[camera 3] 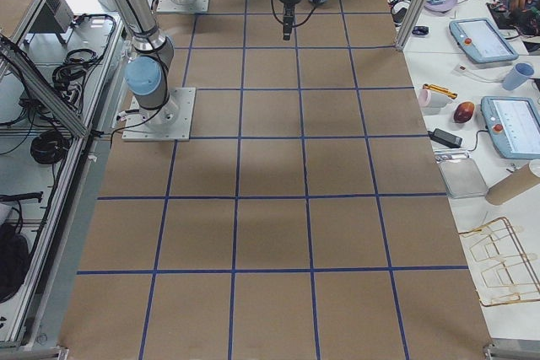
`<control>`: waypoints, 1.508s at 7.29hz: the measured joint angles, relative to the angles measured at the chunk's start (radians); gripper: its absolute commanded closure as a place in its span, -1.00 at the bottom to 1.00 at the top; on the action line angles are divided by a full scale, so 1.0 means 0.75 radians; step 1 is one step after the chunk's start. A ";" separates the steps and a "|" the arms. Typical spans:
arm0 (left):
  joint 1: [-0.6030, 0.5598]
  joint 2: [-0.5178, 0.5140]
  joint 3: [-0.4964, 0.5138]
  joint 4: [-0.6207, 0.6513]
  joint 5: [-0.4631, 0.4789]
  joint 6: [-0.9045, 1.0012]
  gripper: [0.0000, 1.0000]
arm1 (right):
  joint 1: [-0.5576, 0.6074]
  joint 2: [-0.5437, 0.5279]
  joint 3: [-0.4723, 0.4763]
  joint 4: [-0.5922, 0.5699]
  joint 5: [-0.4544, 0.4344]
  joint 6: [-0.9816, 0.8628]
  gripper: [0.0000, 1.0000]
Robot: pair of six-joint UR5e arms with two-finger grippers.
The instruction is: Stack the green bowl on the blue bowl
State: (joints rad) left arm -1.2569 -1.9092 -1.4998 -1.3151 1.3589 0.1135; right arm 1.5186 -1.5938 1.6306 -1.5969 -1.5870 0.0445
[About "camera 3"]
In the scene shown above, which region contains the metal tray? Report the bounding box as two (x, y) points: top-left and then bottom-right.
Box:
(434, 148), (488, 199)

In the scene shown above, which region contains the cardboard tube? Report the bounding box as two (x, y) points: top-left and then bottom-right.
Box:
(485, 159), (539, 205)

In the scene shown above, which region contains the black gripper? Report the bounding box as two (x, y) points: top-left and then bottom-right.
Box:
(279, 0), (301, 40)

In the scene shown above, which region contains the aluminium frame post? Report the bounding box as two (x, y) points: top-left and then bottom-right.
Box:
(394, 0), (448, 52)

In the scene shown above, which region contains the near teach pendant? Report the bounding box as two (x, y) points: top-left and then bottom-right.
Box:
(480, 96), (539, 160)

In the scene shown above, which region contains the light blue plastic cup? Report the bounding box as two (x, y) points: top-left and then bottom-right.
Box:
(502, 62), (535, 91)

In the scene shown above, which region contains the gold metal tool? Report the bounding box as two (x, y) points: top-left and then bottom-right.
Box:
(423, 83), (457, 99)

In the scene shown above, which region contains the gold wire rack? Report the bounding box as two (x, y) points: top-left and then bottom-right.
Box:
(459, 217), (539, 308)

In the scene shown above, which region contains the red apple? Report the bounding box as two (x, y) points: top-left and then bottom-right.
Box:
(453, 101), (475, 124)

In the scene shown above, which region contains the teach pendant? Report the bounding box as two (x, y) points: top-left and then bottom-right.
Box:
(480, 96), (539, 160)
(449, 18), (519, 63)

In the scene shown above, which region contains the purple plate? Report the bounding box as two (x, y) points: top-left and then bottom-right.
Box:
(424, 0), (458, 13)

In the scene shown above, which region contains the black power adapter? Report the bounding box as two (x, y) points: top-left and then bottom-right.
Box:
(428, 128), (462, 148)

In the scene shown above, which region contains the far teach pendant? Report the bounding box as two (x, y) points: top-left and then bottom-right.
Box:
(449, 18), (519, 63)

